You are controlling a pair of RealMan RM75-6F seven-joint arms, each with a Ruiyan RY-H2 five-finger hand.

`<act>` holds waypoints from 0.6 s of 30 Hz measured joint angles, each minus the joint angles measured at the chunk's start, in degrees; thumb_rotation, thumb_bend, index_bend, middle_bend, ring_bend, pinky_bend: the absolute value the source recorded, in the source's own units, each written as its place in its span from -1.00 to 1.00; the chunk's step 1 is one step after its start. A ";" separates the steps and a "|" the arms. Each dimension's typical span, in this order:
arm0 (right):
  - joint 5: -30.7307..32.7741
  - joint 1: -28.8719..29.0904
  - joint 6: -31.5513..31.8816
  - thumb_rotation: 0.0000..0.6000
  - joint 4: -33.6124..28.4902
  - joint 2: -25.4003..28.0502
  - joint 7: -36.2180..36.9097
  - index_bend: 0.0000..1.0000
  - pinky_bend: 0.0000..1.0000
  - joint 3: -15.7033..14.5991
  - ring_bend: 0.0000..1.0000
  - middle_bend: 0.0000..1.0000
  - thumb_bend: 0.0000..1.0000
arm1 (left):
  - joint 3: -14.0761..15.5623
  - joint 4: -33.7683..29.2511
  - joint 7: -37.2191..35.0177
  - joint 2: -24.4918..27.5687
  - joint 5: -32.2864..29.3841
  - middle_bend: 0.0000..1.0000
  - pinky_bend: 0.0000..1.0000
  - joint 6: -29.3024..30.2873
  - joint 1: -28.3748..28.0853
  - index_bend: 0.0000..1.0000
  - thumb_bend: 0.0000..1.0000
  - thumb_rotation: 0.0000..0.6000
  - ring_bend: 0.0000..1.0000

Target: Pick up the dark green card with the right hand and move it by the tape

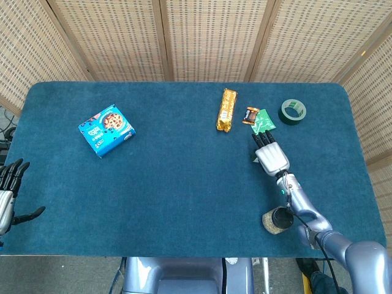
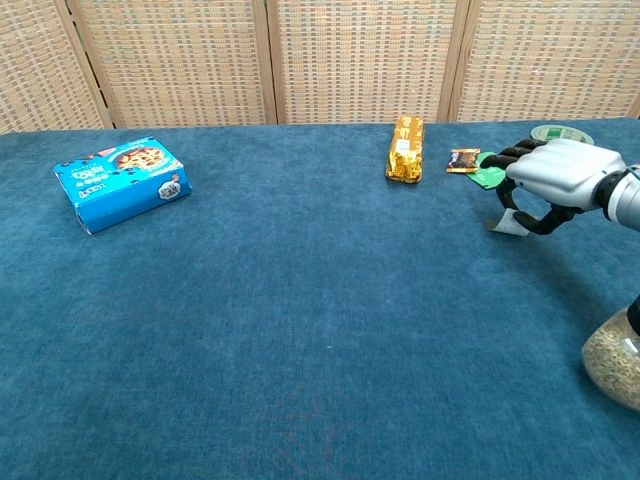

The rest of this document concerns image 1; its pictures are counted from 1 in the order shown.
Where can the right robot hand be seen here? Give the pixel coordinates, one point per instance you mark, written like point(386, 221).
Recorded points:
point(272, 157)

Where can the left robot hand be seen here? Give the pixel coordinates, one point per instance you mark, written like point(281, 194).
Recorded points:
point(9, 183)

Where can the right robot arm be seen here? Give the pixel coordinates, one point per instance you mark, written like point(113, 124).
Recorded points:
point(309, 211)

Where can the dark green tape roll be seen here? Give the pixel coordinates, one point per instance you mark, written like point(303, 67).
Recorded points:
point(283, 118)

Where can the green flat sachet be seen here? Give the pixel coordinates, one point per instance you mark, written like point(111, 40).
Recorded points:
point(265, 121)

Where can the small brown snack sachet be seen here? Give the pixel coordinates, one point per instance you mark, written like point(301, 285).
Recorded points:
point(250, 115)

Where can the grain jar with black lid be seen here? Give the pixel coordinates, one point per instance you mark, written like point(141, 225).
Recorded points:
point(269, 222)

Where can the gold foil snack packet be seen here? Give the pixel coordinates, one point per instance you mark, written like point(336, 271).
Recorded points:
point(227, 110)

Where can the blue felt table cover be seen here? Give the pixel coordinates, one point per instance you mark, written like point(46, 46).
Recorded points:
point(171, 190)

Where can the blue cookie box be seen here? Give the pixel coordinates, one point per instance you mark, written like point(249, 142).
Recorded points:
point(105, 131)

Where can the woven rattan folding screen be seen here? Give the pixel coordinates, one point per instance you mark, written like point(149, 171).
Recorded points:
point(208, 39)

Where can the grey-blue robot torso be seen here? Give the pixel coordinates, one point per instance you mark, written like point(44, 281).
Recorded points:
point(183, 277)

